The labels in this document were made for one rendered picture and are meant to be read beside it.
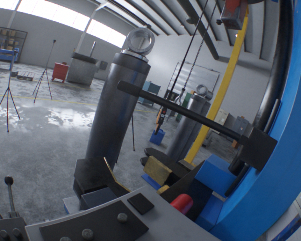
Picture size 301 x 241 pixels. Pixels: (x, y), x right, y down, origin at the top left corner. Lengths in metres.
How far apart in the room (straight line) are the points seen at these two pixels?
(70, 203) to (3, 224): 1.12
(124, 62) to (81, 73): 7.71
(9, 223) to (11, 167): 1.64
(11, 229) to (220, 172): 0.71
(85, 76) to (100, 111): 7.75
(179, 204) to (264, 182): 0.24
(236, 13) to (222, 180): 0.82
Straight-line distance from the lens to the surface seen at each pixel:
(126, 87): 0.34
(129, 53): 0.72
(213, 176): 0.63
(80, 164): 0.58
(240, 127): 10.57
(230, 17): 0.85
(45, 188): 1.77
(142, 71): 0.71
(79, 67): 8.28
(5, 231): 0.39
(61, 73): 7.55
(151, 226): 0.23
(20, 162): 2.09
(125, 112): 0.73
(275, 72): 0.67
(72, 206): 1.46
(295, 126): 0.43
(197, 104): 1.84
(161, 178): 0.78
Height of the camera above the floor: 1.38
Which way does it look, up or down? 14 degrees down
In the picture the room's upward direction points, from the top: 22 degrees clockwise
